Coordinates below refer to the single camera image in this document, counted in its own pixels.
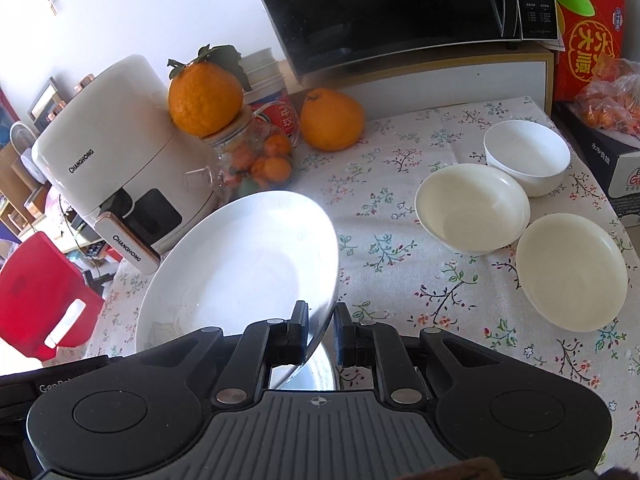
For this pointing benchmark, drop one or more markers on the floral tablecloth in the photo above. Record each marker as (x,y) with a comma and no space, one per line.
(392,271)

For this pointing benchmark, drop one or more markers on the red plastic stool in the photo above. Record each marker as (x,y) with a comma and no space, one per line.
(45,301)

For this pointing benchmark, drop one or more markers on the white air fryer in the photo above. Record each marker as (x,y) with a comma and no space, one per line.
(115,155)

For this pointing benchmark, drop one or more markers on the large orange on table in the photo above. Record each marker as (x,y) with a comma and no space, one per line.
(330,121)

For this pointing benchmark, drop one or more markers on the glass jar of tangerines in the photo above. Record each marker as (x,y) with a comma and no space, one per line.
(245,157)

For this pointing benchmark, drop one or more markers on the plastic bag of tangerines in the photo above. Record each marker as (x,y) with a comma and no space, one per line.
(610,101)

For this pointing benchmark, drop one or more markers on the dark cardboard box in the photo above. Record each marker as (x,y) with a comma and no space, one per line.
(612,157)

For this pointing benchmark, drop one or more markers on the red gift box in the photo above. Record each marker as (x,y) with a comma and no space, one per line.
(589,29)

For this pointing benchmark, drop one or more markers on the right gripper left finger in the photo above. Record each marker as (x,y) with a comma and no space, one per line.
(262,346)

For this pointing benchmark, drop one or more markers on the plain white plate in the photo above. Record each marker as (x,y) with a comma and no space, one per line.
(250,261)

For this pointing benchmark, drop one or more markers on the stacked instant noodle cups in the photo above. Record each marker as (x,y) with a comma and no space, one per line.
(268,96)

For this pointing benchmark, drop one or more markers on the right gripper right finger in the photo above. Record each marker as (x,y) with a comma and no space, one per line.
(392,359)

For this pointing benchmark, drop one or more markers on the large orange on jar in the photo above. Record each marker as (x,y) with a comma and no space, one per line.
(207,93)

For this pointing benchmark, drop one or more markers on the white porcelain bowl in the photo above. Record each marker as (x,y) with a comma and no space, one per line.
(532,154)

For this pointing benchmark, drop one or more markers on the cream bowl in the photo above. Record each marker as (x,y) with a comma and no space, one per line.
(572,272)
(472,208)

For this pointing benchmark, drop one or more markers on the black microwave oven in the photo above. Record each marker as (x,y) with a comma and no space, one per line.
(320,34)

